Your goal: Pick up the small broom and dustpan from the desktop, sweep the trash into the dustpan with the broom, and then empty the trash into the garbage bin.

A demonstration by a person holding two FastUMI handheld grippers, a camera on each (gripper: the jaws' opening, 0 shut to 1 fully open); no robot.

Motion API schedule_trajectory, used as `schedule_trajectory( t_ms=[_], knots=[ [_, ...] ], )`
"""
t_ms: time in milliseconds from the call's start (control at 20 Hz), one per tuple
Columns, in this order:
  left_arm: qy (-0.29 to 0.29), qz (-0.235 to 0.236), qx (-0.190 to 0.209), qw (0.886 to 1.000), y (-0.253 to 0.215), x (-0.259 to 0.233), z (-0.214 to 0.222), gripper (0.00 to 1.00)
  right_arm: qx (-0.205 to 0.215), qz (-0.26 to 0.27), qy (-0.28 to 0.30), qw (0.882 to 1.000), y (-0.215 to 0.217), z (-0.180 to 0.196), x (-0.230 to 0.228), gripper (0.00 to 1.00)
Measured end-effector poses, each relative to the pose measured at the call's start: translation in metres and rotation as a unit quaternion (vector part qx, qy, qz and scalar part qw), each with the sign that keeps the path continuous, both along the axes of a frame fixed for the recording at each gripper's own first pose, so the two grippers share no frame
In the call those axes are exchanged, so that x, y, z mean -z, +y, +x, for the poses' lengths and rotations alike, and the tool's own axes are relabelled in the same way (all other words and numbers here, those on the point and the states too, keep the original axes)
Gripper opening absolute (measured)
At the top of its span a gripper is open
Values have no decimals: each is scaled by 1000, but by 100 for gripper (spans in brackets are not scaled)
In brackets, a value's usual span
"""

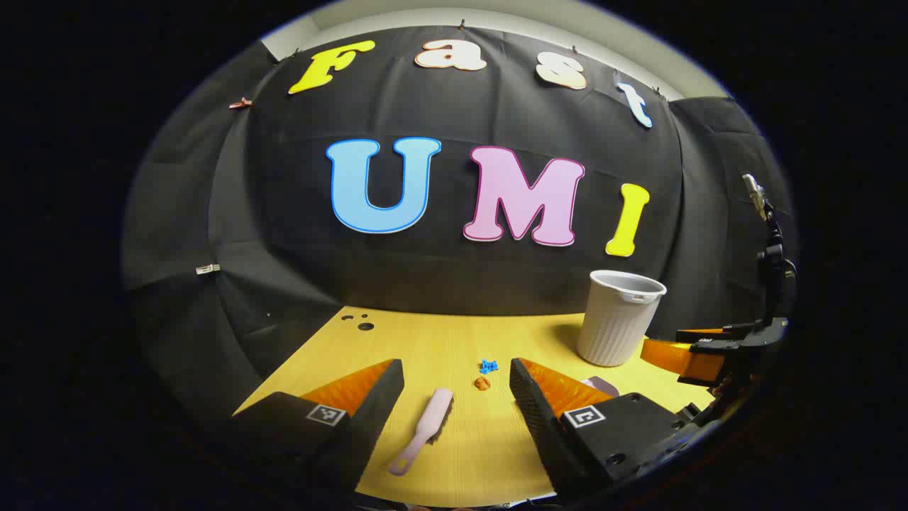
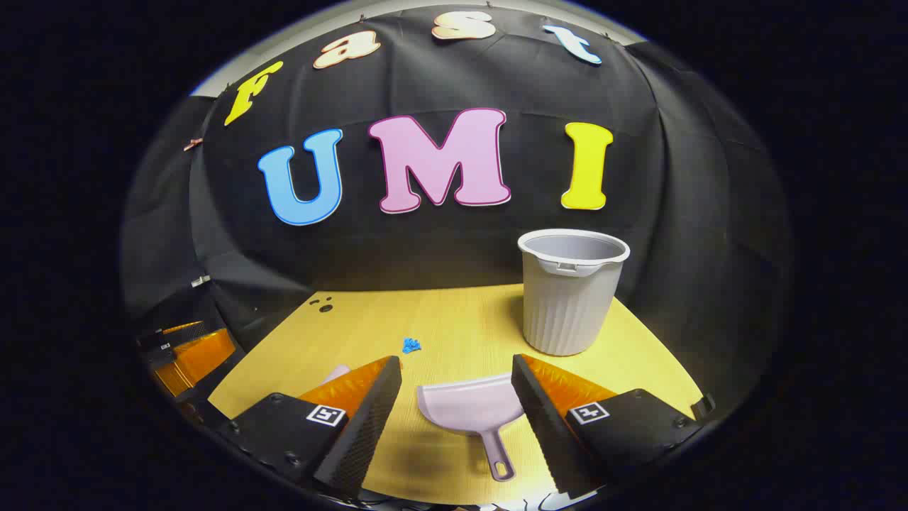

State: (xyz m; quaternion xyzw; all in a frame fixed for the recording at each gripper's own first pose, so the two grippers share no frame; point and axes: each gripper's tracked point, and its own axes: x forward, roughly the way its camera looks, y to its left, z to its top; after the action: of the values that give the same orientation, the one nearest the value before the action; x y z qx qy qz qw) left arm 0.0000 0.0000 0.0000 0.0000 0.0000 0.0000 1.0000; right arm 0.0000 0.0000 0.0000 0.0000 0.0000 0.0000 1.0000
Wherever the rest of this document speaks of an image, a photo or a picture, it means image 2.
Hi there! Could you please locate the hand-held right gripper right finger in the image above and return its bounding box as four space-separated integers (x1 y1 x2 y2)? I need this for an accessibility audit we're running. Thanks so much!
511 353 717 498

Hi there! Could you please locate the grey ribbed garbage bin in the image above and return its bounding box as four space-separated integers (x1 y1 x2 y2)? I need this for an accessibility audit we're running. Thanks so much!
517 229 631 357

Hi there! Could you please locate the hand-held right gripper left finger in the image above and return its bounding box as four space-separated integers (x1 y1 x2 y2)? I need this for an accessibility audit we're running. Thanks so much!
216 355 403 498

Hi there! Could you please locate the lilac plastic dustpan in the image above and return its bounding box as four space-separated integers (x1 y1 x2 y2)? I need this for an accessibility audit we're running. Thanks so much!
416 374 527 483

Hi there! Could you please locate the wooden desktop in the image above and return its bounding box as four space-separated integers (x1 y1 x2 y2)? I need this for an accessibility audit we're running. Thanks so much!
207 284 704 506

